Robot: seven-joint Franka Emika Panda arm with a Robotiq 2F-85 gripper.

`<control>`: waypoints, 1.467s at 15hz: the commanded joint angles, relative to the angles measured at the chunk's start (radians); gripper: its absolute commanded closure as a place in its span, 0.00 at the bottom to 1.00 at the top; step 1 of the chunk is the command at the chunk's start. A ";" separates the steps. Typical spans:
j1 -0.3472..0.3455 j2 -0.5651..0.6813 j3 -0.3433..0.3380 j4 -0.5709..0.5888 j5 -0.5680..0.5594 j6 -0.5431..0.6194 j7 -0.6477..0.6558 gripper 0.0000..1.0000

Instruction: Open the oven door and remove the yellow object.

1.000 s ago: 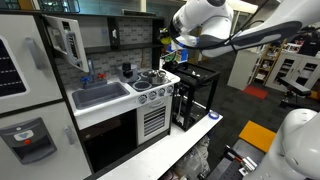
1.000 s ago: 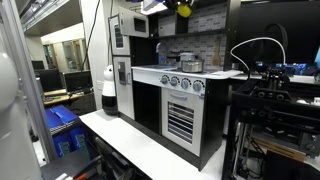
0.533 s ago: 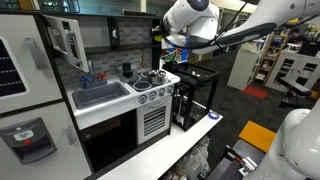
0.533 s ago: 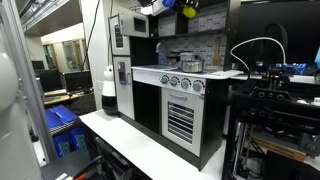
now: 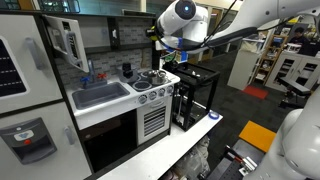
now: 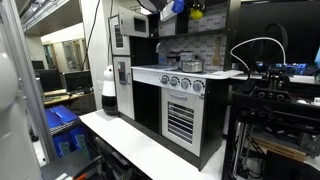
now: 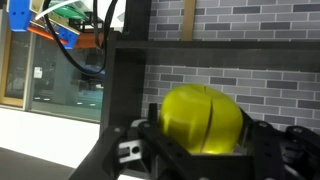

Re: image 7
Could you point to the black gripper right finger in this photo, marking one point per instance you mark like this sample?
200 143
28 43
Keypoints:
283 153

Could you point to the blue electronics mount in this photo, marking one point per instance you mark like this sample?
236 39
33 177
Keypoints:
20 16

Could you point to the black white toy kitchen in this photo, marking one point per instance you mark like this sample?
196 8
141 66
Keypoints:
233 60

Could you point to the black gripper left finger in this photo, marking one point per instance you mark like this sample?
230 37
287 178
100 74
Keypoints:
156 156

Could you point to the yellow toy fruit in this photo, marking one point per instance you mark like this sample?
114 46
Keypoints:
200 118

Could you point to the wooden spatula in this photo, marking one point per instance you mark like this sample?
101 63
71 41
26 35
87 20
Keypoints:
189 20

